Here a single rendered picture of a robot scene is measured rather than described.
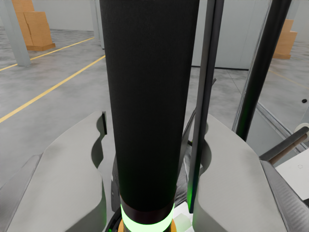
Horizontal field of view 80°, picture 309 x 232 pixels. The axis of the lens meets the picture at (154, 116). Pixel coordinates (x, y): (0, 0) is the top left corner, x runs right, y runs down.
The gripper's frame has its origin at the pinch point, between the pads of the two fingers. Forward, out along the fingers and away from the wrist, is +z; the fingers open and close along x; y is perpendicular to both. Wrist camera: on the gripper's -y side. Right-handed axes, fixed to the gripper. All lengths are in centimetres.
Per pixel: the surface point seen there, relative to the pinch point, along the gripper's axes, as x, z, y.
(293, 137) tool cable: 20.2, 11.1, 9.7
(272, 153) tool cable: 15.3, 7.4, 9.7
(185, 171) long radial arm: 9.8, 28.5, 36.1
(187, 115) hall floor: 56, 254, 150
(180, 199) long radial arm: 7.8, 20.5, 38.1
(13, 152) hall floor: -167, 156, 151
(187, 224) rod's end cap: 3.4, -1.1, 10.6
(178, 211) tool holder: 2.7, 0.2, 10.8
